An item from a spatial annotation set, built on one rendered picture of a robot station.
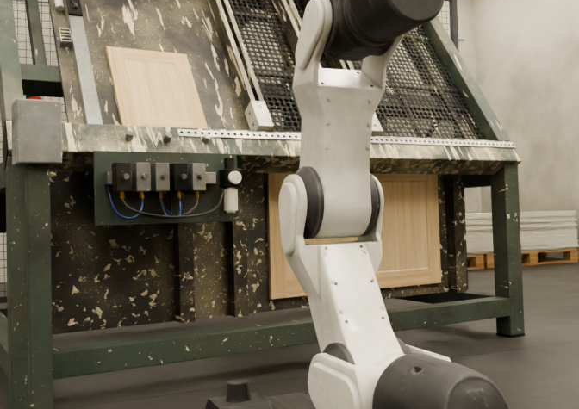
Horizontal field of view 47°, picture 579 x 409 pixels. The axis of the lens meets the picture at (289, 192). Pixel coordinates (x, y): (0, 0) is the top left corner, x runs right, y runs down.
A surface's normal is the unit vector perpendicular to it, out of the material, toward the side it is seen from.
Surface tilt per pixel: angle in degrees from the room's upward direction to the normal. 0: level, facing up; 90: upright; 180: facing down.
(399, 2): 90
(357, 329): 57
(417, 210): 90
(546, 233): 90
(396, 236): 90
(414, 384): 49
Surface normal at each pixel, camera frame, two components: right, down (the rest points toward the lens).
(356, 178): 0.38, -0.11
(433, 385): -0.61, -0.72
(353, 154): 0.38, 0.13
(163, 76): 0.40, -0.58
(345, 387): -0.92, 0.01
